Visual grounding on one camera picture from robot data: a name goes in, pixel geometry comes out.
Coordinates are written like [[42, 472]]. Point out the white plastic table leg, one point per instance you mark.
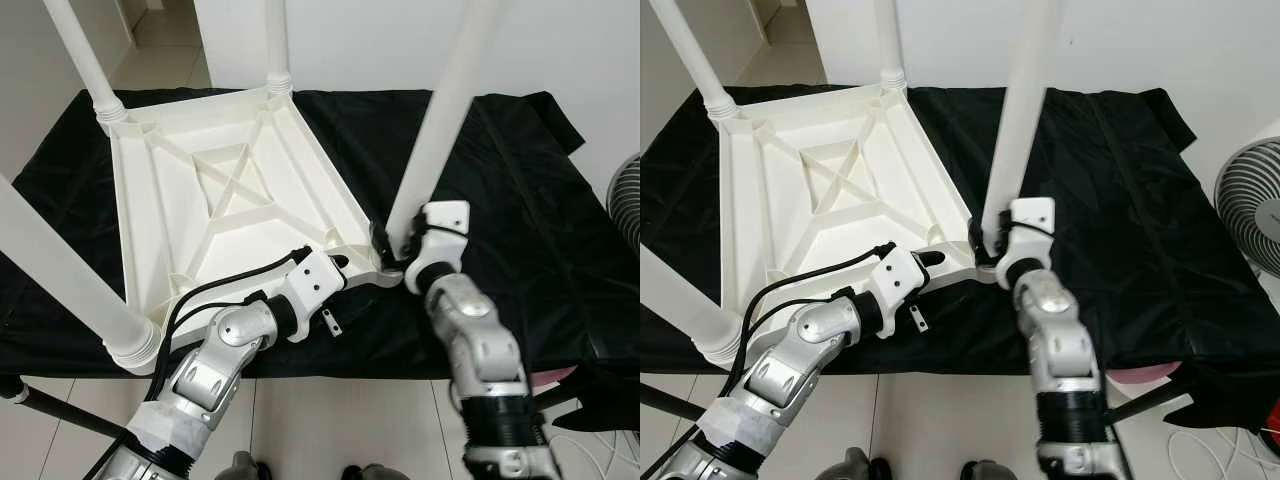
[[690, 55], [277, 45], [85, 60], [1025, 100], [680, 305], [445, 110], [889, 45], [70, 290]]

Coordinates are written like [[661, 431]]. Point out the white plastic table top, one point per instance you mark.
[[170, 230], [780, 230]]

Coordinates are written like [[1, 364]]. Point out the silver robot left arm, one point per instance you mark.
[[225, 345], [825, 335]]

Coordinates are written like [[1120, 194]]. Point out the black cloth table cover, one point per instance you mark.
[[540, 280], [1150, 280]]

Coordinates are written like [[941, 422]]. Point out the grey robot right foot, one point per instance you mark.
[[375, 472], [990, 470]]

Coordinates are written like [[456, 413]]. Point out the grey robot foot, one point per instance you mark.
[[240, 468], [850, 466], [990, 470], [375, 472]]

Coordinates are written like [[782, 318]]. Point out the grey robot left foot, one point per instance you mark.
[[850, 466], [240, 468]]

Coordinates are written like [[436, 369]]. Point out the pink plastic part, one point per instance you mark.
[[555, 377], [1145, 375]]

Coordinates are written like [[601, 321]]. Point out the white standing fan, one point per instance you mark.
[[1250, 205], [625, 200]]

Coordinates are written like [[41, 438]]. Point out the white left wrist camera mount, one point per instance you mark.
[[315, 280], [898, 275]]

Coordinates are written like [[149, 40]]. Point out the white door frame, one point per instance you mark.
[[128, 20], [765, 15]]

